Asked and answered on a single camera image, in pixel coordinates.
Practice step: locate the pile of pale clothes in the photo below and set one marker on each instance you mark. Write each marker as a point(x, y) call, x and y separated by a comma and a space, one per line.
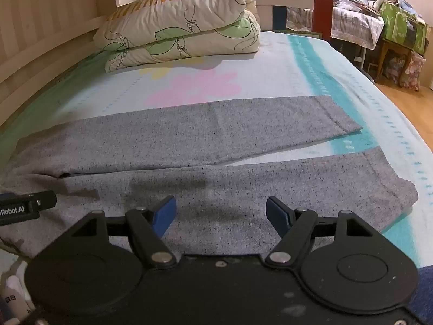
point(365, 0)

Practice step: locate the floral bag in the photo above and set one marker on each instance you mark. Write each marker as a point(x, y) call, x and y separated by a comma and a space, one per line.
point(411, 71)

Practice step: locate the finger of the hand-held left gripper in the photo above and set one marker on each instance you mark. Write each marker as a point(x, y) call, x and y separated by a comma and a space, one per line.
point(45, 199)

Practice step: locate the wooden bed rail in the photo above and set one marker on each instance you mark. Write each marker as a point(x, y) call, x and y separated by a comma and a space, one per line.
point(40, 40)

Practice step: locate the plaid bedsheet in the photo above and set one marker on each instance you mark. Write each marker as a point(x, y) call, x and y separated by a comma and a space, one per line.
point(348, 23)

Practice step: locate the folded floral quilt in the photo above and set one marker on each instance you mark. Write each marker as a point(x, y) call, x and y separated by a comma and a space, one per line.
point(189, 40)

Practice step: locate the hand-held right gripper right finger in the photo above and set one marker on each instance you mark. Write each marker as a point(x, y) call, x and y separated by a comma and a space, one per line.
point(277, 211)

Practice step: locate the grey pants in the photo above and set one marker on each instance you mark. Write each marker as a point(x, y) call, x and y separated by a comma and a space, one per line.
point(203, 132)

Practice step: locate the white printed cloth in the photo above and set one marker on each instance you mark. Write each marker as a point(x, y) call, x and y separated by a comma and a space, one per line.
point(13, 284)

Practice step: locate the green bag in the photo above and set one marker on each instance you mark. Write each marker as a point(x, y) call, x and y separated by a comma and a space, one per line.
point(395, 27)

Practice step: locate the wooden stool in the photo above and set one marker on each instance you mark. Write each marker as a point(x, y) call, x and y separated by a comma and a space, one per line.
point(387, 45)

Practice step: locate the floral printed blanket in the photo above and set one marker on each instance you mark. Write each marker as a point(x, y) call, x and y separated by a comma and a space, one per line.
point(270, 74)

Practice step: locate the red wooden bedpost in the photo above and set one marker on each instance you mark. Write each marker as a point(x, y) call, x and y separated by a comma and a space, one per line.
point(323, 13)

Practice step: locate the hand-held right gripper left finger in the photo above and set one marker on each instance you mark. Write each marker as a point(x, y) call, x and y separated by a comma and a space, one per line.
point(165, 211)

